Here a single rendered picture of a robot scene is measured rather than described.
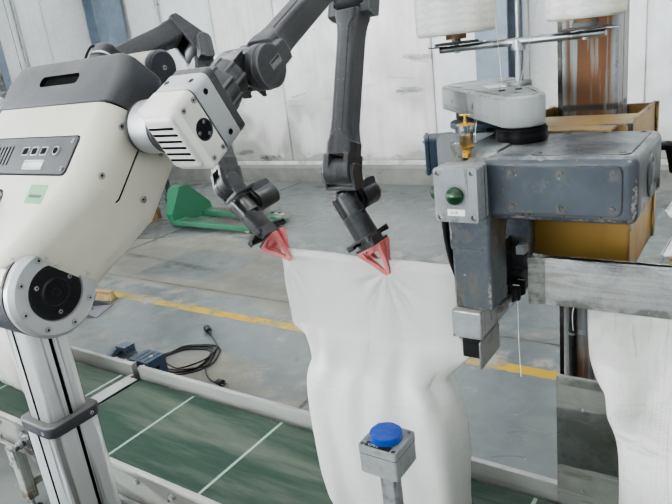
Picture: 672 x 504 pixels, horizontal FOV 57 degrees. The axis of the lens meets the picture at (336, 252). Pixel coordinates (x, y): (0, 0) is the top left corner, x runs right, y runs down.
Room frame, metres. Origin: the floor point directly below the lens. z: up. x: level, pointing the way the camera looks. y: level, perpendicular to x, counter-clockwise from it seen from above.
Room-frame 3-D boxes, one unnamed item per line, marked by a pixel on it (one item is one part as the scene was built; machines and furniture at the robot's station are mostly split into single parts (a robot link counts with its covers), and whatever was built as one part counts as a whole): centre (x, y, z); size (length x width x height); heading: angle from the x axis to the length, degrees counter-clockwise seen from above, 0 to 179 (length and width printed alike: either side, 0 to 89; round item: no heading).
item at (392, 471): (0.99, -0.05, 0.81); 0.08 x 0.08 x 0.06; 54
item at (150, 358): (2.45, 0.94, 0.35); 0.30 x 0.15 x 0.15; 54
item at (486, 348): (1.04, -0.24, 0.98); 0.09 x 0.05 x 0.05; 144
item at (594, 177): (1.04, -0.39, 1.21); 0.30 x 0.25 x 0.30; 54
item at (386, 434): (0.99, -0.05, 0.84); 0.06 x 0.06 x 0.02
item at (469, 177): (0.99, -0.21, 1.29); 0.08 x 0.05 x 0.09; 54
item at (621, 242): (1.34, -0.56, 1.18); 0.34 x 0.25 x 0.31; 144
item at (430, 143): (1.52, -0.28, 1.25); 0.10 x 0.08 x 0.12; 169
